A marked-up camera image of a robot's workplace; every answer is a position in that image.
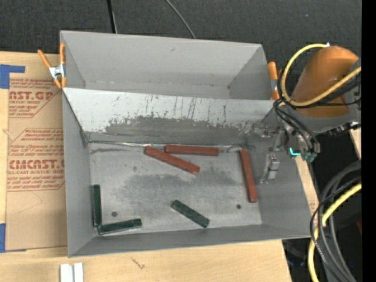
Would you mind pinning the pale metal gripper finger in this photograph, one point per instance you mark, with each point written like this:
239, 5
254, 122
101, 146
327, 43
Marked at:
266, 132
272, 166

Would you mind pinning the dark green flat block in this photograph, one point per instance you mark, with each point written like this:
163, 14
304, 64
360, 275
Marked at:
190, 214
97, 206
120, 226

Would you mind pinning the brown cardboard board, red print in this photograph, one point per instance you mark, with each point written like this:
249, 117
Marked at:
35, 145

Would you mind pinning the red-brown flat block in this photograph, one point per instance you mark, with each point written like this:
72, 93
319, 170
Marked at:
248, 176
192, 150
171, 160

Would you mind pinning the grey metal bin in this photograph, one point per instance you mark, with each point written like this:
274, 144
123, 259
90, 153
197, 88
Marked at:
164, 187

